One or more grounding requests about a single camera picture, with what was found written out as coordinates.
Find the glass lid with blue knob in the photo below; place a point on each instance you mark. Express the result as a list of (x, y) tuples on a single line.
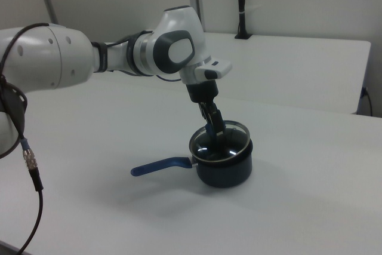
[(232, 147)]

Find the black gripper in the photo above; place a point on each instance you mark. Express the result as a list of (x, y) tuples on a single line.
[(203, 91)]

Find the white side table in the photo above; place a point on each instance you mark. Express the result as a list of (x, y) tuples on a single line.
[(283, 67)]

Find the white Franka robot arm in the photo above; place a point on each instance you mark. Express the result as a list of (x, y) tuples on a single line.
[(59, 55)]

